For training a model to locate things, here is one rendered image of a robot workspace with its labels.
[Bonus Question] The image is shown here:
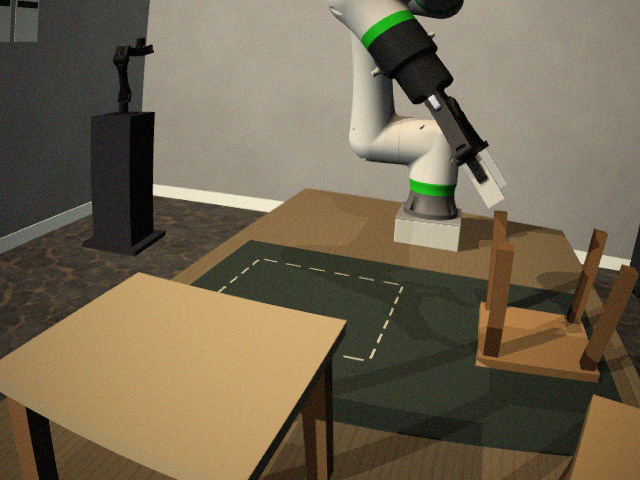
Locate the dark green floor mat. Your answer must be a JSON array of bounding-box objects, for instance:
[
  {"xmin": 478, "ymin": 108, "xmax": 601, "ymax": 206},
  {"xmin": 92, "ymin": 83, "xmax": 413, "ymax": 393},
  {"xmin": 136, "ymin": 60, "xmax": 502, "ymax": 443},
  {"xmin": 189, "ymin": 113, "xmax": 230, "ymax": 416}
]
[{"xmin": 190, "ymin": 240, "xmax": 622, "ymax": 457}]

